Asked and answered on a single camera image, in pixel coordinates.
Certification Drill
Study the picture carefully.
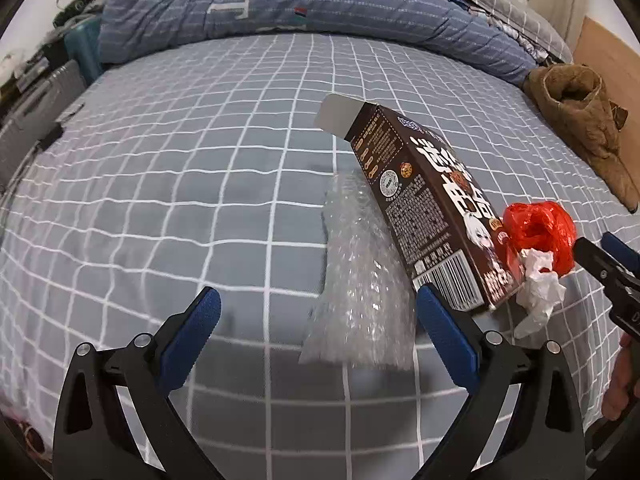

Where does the person's right hand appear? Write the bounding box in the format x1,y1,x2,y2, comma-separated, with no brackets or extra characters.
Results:
602,337,640,421

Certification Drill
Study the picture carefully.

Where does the grey suitcase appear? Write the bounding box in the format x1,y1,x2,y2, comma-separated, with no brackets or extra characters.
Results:
0,60,88,186

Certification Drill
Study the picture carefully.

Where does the blue striped duvet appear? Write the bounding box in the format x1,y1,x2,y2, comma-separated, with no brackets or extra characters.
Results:
97,0,538,86

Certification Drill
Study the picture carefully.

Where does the grey checked pillow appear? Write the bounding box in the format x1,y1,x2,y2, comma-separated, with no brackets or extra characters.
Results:
425,0,573,66

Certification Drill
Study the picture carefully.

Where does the red plastic bag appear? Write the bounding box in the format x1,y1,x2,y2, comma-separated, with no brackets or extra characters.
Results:
501,201,578,277

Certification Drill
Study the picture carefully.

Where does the black cable bundle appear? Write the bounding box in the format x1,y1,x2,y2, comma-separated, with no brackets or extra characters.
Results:
52,0,101,28

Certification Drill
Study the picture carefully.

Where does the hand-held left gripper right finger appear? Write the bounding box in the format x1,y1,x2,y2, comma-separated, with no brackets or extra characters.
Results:
416,282,586,480

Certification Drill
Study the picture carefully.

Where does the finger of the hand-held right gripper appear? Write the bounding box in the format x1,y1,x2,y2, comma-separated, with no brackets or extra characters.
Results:
574,236,640,295
601,231,640,276

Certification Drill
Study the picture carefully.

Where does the brown cookie box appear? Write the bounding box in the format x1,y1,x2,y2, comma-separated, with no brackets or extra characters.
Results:
314,94,525,311

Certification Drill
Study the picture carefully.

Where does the brown fleece jacket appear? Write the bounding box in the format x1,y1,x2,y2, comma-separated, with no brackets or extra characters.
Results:
522,64,640,213

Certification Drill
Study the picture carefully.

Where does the wooden headboard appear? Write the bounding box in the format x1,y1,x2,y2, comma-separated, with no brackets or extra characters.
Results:
572,16,640,111

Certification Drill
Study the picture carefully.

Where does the white tissue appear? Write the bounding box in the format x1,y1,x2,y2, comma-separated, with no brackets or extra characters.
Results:
514,249,567,338

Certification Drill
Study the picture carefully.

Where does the person's left leg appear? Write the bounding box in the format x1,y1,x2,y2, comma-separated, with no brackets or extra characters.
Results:
7,417,53,471

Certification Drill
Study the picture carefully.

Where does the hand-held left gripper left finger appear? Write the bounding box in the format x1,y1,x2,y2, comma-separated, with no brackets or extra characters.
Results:
52,286,222,480

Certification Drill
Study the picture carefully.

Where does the black charger with cable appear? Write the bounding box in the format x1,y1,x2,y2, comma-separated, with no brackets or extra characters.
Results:
2,122,66,201

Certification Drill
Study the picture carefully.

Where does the teal suitcase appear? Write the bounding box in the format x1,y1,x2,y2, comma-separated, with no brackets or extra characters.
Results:
62,17,103,86

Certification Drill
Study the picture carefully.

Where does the clear bubble wrap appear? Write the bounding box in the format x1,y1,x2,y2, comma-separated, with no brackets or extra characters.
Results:
298,170,418,372

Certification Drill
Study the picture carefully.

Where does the grey checked bedsheet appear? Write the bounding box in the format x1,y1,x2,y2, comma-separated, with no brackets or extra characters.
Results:
0,32,640,480

